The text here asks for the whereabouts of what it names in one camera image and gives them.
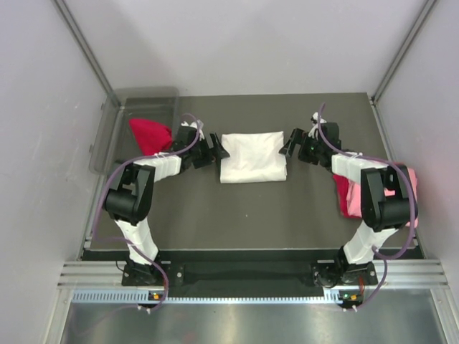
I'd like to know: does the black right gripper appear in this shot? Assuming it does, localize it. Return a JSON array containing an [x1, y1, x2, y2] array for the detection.
[[279, 129, 324, 166]]

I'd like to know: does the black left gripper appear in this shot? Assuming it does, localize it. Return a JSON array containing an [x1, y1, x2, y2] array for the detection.
[[189, 132, 229, 168]]

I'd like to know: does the white and green t-shirt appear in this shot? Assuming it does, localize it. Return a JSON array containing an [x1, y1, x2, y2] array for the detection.
[[219, 131, 287, 183]]

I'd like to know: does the pink t-shirt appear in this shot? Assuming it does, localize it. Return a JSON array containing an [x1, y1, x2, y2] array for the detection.
[[355, 166, 418, 232]]

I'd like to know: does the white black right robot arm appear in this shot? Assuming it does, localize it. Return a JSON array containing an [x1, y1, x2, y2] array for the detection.
[[279, 120, 417, 284]]

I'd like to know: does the crimson red t-shirt in bin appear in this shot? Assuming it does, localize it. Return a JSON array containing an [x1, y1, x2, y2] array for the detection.
[[128, 118, 173, 156]]

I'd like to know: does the clear grey plastic bin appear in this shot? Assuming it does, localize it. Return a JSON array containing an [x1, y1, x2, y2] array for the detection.
[[89, 86, 179, 175]]

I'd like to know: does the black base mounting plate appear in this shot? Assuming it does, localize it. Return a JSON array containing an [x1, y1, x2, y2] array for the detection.
[[123, 249, 378, 288]]

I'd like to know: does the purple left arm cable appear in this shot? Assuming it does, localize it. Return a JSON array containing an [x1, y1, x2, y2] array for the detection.
[[91, 113, 205, 316]]

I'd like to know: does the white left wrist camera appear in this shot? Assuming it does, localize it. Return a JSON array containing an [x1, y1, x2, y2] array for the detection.
[[181, 120, 205, 140]]

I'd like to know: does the grey slotted cable duct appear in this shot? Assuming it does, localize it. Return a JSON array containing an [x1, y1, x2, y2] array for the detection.
[[71, 286, 363, 305]]

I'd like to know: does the right aluminium frame post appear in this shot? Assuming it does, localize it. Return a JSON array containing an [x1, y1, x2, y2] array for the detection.
[[369, 0, 439, 106]]

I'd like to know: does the aluminium frame post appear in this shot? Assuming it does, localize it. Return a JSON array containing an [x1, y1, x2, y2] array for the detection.
[[51, 0, 120, 106], [369, 0, 439, 106]]

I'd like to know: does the left aluminium frame post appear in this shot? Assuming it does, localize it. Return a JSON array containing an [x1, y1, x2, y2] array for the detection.
[[51, 0, 120, 106]]

